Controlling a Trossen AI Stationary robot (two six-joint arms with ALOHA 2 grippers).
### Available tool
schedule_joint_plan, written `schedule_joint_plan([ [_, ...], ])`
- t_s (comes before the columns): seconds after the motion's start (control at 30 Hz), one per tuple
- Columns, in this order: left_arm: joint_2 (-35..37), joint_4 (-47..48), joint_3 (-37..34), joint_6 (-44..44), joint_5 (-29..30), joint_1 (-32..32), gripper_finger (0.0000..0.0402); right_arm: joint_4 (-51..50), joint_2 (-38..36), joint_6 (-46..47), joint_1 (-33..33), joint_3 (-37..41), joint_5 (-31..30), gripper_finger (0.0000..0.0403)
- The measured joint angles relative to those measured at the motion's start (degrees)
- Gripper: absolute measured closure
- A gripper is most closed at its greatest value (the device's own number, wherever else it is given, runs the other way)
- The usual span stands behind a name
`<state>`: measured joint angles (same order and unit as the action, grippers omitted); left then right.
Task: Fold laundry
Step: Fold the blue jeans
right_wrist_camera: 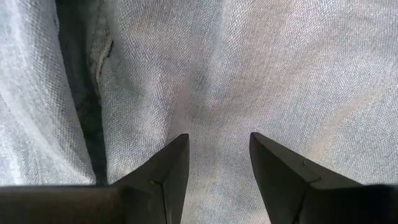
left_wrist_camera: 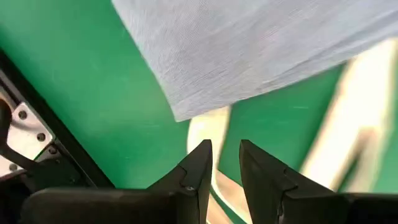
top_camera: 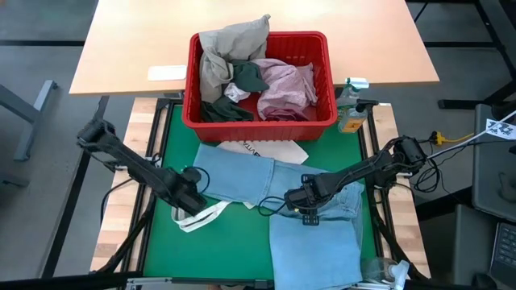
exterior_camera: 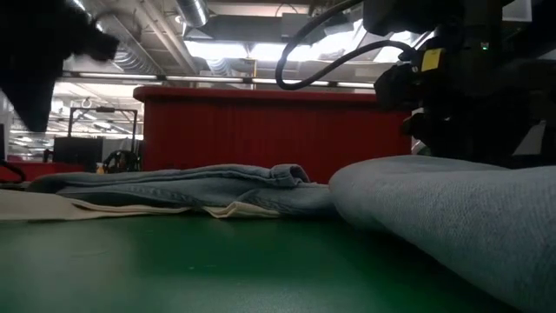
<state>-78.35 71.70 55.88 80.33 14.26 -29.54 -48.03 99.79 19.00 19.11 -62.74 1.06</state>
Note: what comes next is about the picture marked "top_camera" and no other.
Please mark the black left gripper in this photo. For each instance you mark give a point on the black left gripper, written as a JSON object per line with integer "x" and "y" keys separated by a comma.
{"x": 189, "y": 199}

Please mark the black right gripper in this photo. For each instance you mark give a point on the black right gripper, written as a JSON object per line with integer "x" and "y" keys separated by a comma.
{"x": 306, "y": 197}

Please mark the light blue denim jeans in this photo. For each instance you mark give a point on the light blue denim jeans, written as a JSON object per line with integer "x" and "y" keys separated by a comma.
{"x": 234, "y": 173}

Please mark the white printed tote bag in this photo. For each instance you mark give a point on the white printed tote bag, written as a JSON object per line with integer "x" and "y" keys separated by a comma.
{"x": 282, "y": 151}

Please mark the dark green garment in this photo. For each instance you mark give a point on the dark green garment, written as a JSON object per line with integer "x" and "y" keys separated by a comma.
{"x": 248, "y": 76}

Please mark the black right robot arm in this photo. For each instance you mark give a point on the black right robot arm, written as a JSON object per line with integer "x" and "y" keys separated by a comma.
{"x": 371, "y": 167}

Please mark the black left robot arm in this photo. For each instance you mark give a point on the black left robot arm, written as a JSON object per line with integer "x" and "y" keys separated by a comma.
{"x": 133, "y": 163}

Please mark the red plastic laundry basket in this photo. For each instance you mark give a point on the red plastic laundry basket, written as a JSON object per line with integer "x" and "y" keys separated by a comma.
{"x": 258, "y": 131}

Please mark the green table mat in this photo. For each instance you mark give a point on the green table mat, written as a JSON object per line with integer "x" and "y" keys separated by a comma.
{"x": 225, "y": 249}

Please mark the silver aluminium bar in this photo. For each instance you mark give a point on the silver aluminium bar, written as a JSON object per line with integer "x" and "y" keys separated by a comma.
{"x": 161, "y": 283}

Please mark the pump bottle with orange liquid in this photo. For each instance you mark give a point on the pump bottle with orange liquid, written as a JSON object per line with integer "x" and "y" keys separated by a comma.
{"x": 351, "y": 121}

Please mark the clear plastic spray bottle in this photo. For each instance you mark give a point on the clear plastic spray bottle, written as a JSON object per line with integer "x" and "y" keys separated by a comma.
{"x": 385, "y": 272}

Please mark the spray bottle with white trigger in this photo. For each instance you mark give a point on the spray bottle with white trigger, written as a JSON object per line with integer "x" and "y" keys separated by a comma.
{"x": 346, "y": 96}

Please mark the pale pink garment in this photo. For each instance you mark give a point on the pale pink garment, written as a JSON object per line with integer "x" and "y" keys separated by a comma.
{"x": 286, "y": 88}

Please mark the small white cloth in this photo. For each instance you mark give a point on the small white cloth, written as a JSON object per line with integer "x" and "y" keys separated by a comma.
{"x": 235, "y": 92}

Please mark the white paper label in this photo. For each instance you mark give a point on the white paper label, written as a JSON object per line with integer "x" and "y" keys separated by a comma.
{"x": 166, "y": 73}

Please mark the grey beige garment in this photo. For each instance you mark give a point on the grey beige garment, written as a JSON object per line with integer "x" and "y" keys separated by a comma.
{"x": 225, "y": 44}

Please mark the light wooden desk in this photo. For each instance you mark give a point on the light wooden desk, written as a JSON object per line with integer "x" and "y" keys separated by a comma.
{"x": 121, "y": 40}

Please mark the grey metal desk leg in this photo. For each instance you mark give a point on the grey metal desk leg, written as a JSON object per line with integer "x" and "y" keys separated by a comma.
{"x": 36, "y": 108}

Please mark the grey plastic cabinet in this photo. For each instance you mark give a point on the grey plastic cabinet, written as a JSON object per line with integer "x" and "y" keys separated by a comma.
{"x": 492, "y": 181}

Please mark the white printed tag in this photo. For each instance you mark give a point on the white printed tag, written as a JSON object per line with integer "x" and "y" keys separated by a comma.
{"x": 500, "y": 129}

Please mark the black keyboard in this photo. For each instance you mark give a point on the black keyboard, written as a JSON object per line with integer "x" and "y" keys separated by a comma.
{"x": 506, "y": 249}

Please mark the black metal table frame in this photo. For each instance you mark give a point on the black metal table frame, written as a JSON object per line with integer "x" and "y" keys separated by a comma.
{"x": 151, "y": 131}

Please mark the black metal desk frame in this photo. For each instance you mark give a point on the black metal desk frame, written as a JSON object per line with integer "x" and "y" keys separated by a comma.
{"x": 496, "y": 32}

